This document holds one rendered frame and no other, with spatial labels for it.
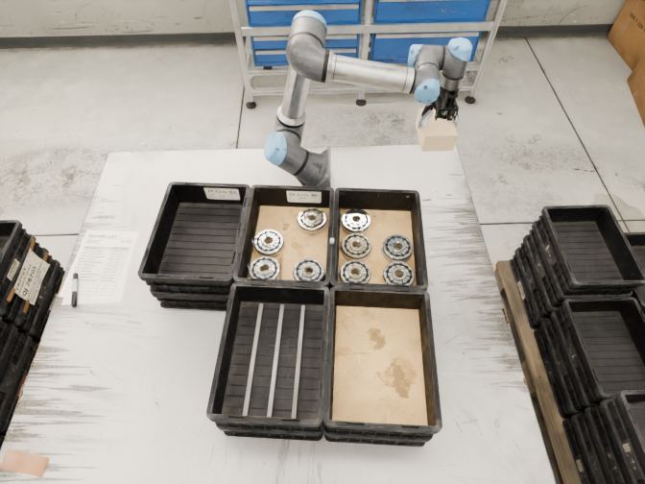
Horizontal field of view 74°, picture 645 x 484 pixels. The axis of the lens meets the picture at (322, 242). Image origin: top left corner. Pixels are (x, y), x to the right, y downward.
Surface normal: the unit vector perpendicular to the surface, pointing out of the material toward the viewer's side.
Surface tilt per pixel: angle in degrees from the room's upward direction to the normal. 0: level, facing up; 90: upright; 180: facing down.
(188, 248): 0
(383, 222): 0
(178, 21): 90
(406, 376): 0
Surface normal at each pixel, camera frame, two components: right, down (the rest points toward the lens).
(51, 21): 0.03, 0.82
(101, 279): 0.00, -0.57
